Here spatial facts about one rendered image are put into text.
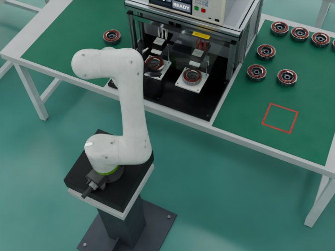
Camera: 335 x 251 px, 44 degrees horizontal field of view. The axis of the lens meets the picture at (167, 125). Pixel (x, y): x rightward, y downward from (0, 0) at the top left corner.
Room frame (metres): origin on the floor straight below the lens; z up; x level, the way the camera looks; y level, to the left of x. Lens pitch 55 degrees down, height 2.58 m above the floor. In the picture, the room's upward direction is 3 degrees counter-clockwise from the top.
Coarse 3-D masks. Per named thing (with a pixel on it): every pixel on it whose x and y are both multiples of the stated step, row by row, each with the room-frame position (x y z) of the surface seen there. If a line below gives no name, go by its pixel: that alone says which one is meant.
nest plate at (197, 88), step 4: (180, 76) 1.61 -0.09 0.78; (188, 76) 1.61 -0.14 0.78; (180, 80) 1.58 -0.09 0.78; (204, 80) 1.57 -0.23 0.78; (176, 84) 1.55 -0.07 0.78; (180, 84) 1.55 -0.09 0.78; (184, 84) 1.55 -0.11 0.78; (200, 84) 1.54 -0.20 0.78; (184, 88) 1.53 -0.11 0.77; (188, 88) 1.52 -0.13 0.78; (192, 88) 1.52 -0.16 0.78; (196, 88) 1.51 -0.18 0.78; (200, 88) 1.51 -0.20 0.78; (196, 92) 1.49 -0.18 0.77
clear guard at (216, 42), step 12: (180, 36) 1.64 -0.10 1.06; (192, 36) 1.63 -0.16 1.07; (216, 36) 1.62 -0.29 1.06; (180, 48) 1.55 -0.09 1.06; (192, 48) 1.54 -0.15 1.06; (204, 48) 1.54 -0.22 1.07; (216, 48) 1.53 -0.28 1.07; (168, 60) 1.50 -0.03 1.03; (180, 60) 1.49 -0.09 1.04; (192, 60) 1.47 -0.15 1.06; (204, 60) 1.45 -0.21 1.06; (192, 72) 1.42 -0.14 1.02; (204, 72) 1.41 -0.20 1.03
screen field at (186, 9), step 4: (172, 0) 1.78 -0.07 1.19; (172, 4) 1.78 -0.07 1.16; (176, 4) 1.77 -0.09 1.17; (180, 4) 1.76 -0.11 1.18; (184, 4) 1.75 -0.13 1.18; (188, 4) 1.74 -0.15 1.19; (176, 8) 1.77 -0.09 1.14; (180, 8) 1.76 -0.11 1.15; (184, 8) 1.75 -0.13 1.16; (188, 8) 1.74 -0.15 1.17
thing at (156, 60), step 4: (152, 56) 1.75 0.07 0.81; (148, 60) 1.72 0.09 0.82; (152, 60) 1.73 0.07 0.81; (156, 60) 1.73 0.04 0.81; (160, 60) 1.72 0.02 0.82; (148, 64) 1.69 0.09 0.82; (152, 64) 1.69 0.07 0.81; (156, 64) 1.69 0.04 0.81; (160, 64) 1.68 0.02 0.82; (156, 68) 1.65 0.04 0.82
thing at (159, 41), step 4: (168, 32) 1.86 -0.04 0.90; (164, 36) 1.83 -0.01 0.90; (168, 36) 1.83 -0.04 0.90; (156, 40) 1.78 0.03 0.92; (160, 40) 1.77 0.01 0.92; (164, 40) 1.77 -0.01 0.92; (168, 40) 1.80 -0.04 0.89; (152, 44) 1.75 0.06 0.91; (156, 44) 1.74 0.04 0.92; (160, 44) 1.74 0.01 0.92; (164, 44) 1.75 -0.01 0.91; (168, 44) 1.81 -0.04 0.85; (156, 48) 1.74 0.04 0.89; (160, 48) 1.73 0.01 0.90; (164, 48) 1.74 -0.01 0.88; (152, 52) 1.73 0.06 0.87; (156, 52) 1.72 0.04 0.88; (160, 52) 1.72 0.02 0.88
